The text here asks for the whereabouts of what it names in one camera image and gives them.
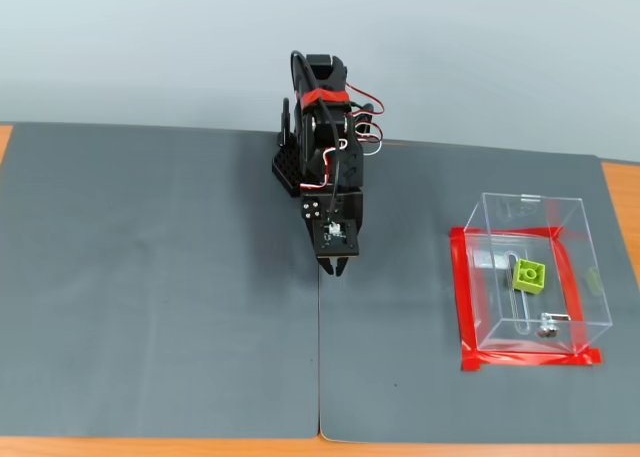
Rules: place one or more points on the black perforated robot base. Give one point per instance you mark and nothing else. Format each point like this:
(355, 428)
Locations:
(282, 167)

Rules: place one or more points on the red tape band on arm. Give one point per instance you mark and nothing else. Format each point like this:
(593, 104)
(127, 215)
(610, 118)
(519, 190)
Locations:
(325, 97)

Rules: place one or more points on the green lego block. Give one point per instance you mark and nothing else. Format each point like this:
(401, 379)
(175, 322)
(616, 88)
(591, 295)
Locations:
(529, 277)

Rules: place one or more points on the metal box lock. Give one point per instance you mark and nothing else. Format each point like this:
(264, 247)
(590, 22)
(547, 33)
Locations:
(547, 329)

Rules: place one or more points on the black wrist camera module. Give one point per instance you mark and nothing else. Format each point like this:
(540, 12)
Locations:
(345, 247)

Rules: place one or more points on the red tape strip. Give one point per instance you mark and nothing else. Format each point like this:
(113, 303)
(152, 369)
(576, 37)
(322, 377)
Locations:
(525, 359)
(567, 277)
(462, 297)
(510, 230)

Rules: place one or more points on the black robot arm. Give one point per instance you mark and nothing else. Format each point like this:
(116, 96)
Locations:
(350, 169)

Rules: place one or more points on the black table clamp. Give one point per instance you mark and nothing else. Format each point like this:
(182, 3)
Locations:
(286, 122)
(367, 112)

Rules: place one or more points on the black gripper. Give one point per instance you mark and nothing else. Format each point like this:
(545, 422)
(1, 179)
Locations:
(311, 210)

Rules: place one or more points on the transparent acrylic box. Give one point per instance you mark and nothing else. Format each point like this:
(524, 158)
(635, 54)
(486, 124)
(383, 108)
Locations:
(590, 307)

